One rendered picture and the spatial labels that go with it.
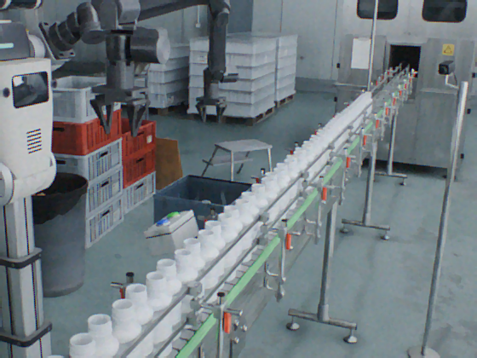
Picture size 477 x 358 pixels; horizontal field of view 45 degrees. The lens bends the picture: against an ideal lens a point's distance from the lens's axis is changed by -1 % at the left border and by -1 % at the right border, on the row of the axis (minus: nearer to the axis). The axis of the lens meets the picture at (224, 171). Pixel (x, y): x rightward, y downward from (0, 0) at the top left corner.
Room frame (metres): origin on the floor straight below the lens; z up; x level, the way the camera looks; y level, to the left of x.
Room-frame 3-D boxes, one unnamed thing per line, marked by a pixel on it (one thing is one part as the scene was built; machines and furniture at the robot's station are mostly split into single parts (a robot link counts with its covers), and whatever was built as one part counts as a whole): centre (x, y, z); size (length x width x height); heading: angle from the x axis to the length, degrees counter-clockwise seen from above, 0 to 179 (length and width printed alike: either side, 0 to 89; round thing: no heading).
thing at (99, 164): (4.00, 1.04, 0.55); 0.61 x 0.41 x 0.22; 166
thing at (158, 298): (0.98, 0.12, 1.08); 0.06 x 0.06 x 0.17
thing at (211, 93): (2.18, 0.06, 1.33); 0.10 x 0.07 x 0.07; 68
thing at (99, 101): (1.18, 0.23, 1.44); 0.07 x 0.07 x 0.09; 69
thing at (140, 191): (4.69, 0.89, 0.11); 0.61 x 0.41 x 0.22; 162
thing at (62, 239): (3.16, 1.01, 0.32); 0.45 x 0.45 x 0.64
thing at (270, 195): (1.63, -0.13, 1.08); 0.06 x 0.06 x 0.17
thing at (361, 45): (6.00, -1.37, 1.22); 0.23 x 0.03 x 0.32; 69
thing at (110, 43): (1.17, 0.21, 1.57); 0.07 x 0.06 x 0.07; 69
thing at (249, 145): (5.29, -0.11, 0.21); 0.61 x 0.47 x 0.41; 32
